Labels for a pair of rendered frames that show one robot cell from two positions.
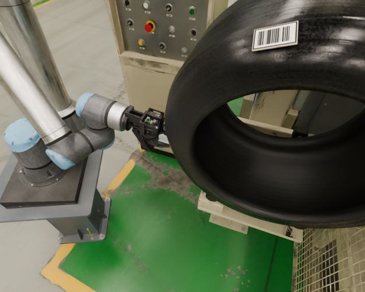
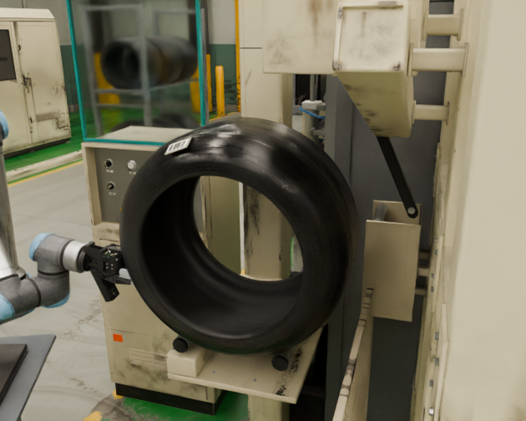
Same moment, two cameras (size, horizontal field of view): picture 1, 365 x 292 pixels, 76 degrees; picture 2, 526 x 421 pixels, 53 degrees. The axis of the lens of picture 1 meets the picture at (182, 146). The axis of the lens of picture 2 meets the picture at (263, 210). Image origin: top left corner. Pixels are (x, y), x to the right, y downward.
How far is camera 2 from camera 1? 90 cm
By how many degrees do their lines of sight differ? 31
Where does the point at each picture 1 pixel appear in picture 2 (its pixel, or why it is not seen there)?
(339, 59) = (212, 154)
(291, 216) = (254, 333)
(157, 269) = not seen: outside the picture
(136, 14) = (118, 176)
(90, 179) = (22, 384)
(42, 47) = (2, 196)
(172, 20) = not seen: hidden behind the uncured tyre
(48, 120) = not seen: outside the picture
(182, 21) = not seen: hidden behind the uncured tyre
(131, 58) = (109, 230)
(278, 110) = (270, 255)
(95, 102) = (53, 240)
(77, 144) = (22, 288)
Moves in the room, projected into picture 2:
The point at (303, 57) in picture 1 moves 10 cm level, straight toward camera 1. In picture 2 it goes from (194, 155) to (167, 165)
